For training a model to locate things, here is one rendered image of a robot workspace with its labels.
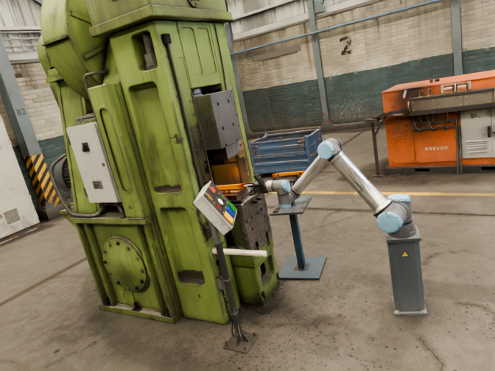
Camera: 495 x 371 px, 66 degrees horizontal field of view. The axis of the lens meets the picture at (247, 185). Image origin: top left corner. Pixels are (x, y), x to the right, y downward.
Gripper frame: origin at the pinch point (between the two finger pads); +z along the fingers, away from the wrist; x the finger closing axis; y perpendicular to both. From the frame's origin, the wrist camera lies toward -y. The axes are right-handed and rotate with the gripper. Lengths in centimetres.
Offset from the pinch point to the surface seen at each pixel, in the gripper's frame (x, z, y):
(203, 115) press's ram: -18, 13, -60
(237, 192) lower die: -7.9, 3.8, 3.8
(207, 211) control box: -73, -14, -6
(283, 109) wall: 795, 314, 22
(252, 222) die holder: -6.3, -3.2, 30.1
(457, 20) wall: 741, -139, -118
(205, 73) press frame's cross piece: 2, 18, -89
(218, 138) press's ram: -17.7, 4.3, -42.1
